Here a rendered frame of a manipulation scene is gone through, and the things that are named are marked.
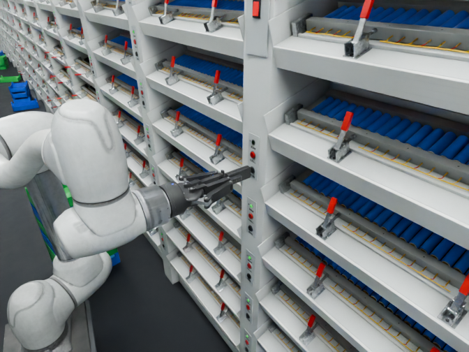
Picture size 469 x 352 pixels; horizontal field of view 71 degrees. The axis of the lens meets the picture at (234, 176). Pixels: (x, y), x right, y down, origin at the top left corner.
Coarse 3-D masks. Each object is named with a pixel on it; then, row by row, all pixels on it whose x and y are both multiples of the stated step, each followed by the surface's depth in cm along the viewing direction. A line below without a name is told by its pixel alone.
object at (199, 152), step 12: (156, 108) 133; (168, 108) 134; (156, 120) 135; (156, 132) 135; (168, 132) 125; (192, 132) 121; (180, 144) 117; (192, 144) 115; (192, 156) 114; (204, 156) 107; (228, 156) 104; (216, 168) 101; (228, 168) 99; (240, 192) 95
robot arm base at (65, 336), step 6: (72, 312) 135; (72, 318) 135; (66, 324) 128; (66, 330) 127; (60, 336) 123; (66, 336) 126; (54, 342) 121; (60, 342) 123; (66, 342) 124; (24, 348) 119; (48, 348) 120; (54, 348) 122; (60, 348) 122; (66, 348) 123; (72, 348) 124
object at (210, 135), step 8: (168, 112) 133; (176, 112) 130; (184, 120) 124; (192, 128) 121; (200, 128) 117; (208, 136) 112; (216, 136) 110; (224, 144) 105; (232, 144) 104; (232, 152) 103; (240, 152) 100
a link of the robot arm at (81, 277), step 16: (32, 112) 102; (0, 128) 93; (16, 128) 95; (32, 128) 98; (48, 128) 101; (16, 144) 94; (48, 176) 106; (32, 192) 107; (48, 192) 108; (64, 192) 115; (48, 208) 110; (64, 208) 114; (48, 224) 113; (64, 256) 121; (96, 256) 130; (64, 272) 122; (80, 272) 123; (96, 272) 129; (64, 288) 121; (80, 288) 125; (96, 288) 132
